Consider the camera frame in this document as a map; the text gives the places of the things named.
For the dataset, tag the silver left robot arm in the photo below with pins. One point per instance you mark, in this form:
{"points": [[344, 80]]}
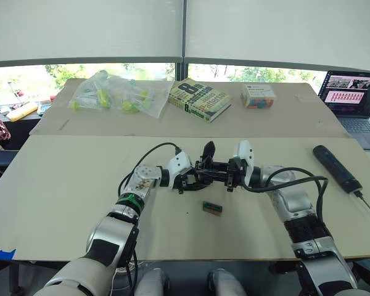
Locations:
{"points": [[111, 228]]}

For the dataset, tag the white roller blind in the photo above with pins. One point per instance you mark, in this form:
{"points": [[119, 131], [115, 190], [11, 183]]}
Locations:
{"points": [[280, 27], [80, 27]]}

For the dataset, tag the blue tape piece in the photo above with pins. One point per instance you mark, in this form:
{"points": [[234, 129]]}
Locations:
{"points": [[4, 253]]}

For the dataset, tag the yellow black paperback book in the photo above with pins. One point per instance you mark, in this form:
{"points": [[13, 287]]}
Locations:
{"points": [[200, 100]]}

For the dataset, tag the black pointed finger piece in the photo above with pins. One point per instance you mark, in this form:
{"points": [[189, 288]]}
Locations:
{"points": [[209, 151]]}

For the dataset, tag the open grey laptop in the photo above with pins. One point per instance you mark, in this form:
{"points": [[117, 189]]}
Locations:
{"points": [[354, 101]]}

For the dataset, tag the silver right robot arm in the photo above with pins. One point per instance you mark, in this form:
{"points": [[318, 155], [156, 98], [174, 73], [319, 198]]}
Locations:
{"points": [[293, 197]]}

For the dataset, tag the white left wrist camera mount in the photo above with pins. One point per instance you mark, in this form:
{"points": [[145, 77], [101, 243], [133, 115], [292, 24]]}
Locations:
{"points": [[179, 166]]}

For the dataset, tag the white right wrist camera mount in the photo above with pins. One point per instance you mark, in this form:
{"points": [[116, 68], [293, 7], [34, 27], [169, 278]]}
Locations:
{"points": [[246, 154]]}

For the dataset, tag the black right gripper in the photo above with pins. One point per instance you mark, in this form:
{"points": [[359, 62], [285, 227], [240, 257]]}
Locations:
{"points": [[234, 172]]}

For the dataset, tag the yellow padded package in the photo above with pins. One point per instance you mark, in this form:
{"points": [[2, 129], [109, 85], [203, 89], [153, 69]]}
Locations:
{"points": [[21, 111]]}

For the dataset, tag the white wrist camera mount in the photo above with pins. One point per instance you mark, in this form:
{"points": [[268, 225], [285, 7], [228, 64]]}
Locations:
{"points": [[246, 154], [179, 166]]}

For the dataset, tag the yellow-green plastic toy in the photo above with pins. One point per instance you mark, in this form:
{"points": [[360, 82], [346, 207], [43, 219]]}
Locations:
{"points": [[127, 106], [103, 98], [76, 105]]}

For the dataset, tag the grey rounded robot leg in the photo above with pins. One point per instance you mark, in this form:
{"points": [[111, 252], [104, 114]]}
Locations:
{"points": [[225, 282], [151, 282]]}

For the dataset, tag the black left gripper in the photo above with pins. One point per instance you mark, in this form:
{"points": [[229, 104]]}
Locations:
{"points": [[186, 182]]}

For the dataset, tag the small green screw holder block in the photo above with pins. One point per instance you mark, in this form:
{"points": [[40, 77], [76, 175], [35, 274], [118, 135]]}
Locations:
{"points": [[212, 209]]}

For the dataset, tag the dark window mullion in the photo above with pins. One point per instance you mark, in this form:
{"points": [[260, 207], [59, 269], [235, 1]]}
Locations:
{"points": [[185, 40]]}

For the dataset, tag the clear box of coloured blocks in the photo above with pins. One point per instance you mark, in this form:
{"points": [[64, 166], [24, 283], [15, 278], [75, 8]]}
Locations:
{"points": [[258, 97]]}

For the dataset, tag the clear plastic bag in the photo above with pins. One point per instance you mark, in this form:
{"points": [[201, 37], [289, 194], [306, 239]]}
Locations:
{"points": [[123, 92]]}

